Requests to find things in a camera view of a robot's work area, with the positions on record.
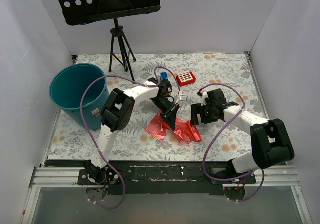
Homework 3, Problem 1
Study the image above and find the black music stand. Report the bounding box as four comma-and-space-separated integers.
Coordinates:
58, 0, 161, 72

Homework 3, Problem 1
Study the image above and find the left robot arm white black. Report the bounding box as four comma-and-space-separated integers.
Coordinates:
84, 78, 180, 184

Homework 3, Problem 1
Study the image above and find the teal plastic trash bin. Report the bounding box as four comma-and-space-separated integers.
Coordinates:
49, 63, 109, 131

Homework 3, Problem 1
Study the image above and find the red window toy brick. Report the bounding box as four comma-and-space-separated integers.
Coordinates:
176, 71, 196, 87

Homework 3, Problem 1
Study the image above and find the purple cable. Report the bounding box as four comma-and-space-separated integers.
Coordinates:
79, 66, 176, 210
197, 83, 266, 202

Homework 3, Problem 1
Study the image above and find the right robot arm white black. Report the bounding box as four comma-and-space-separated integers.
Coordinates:
190, 89, 295, 183

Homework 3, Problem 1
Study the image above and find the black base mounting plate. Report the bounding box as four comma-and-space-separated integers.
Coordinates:
77, 161, 256, 195

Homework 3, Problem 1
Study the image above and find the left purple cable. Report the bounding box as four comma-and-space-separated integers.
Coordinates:
79, 66, 176, 210

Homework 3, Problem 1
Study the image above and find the colourful toy brick car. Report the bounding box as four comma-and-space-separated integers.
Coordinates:
159, 72, 169, 82

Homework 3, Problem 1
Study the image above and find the red plastic trash bag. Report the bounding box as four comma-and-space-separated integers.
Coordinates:
144, 111, 202, 142

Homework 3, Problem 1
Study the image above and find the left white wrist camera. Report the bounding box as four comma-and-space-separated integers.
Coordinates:
174, 91, 188, 104

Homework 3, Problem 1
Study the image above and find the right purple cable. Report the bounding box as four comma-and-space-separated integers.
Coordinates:
197, 83, 266, 202

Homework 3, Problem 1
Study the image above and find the aluminium frame rail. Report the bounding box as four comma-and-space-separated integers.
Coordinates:
21, 165, 312, 224

